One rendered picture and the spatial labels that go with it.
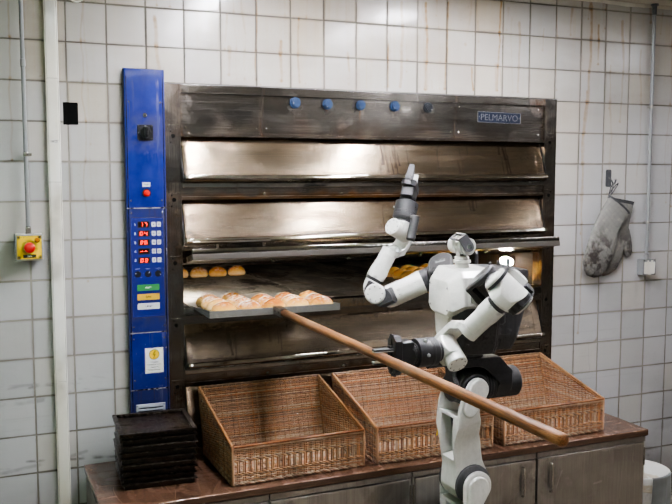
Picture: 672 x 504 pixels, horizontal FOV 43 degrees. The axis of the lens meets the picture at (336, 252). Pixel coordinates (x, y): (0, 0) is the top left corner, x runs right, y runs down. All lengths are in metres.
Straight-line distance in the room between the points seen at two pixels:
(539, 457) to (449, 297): 1.13
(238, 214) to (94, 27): 0.94
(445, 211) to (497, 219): 0.28
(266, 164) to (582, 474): 1.94
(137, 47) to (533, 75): 1.89
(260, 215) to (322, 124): 0.49
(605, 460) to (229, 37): 2.46
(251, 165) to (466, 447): 1.45
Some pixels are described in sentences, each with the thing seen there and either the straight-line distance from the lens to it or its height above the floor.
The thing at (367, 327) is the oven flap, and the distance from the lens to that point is 3.90.
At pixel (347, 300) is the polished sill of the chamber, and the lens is 3.82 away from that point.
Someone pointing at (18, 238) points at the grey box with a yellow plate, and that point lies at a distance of 3.40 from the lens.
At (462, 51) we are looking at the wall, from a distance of 4.09.
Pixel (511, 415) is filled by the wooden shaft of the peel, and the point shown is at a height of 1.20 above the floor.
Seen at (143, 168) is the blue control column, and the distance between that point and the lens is 3.48.
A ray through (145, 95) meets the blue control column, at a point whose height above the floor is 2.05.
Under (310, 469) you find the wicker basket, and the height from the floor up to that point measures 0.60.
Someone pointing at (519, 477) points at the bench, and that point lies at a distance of 3.81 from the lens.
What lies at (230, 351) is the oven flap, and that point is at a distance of 3.66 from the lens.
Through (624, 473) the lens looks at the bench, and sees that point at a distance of 4.17.
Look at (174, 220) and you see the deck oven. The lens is 3.55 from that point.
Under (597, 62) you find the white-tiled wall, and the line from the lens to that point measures 4.55.
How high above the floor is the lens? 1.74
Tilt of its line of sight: 5 degrees down
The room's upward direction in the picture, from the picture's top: straight up
